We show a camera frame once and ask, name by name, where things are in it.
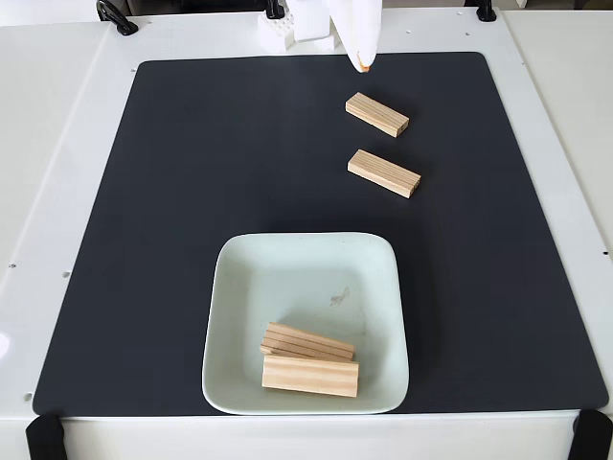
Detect pale green square plate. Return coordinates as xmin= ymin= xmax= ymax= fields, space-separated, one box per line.
xmin=201 ymin=231 xmax=411 ymax=416

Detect wooden block marked 2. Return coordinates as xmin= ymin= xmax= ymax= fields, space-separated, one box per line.
xmin=261 ymin=354 xmax=360 ymax=399

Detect black table mat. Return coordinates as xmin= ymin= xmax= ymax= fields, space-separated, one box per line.
xmin=32 ymin=51 xmax=610 ymax=417

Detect grooved wooden block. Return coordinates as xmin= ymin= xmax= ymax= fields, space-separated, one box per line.
xmin=261 ymin=321 xmax=356 ymax=361
xmin=347 ymin=149 xmax=422 ymax=200

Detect wooden block marked 3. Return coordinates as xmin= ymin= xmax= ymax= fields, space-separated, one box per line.
xmin=344 ymin=91 xmax=411 ymax=139

